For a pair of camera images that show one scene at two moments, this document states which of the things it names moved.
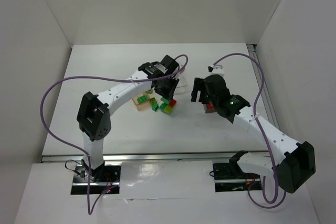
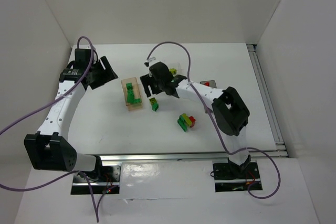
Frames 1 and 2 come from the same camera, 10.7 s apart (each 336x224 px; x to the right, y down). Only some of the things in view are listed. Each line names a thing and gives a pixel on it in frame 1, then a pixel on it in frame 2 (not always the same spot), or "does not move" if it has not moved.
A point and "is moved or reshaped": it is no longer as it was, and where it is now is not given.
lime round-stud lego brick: [153, 100] does not move
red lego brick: [172, 102] -> [192, 120]
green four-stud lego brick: [165, 100] -> [182, 123]
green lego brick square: [142, 99] is moved or reshaped
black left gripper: [166, 89] -> [99, 74]
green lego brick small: [155, 106] does not move
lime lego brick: [168, 109] -> [188, 120]
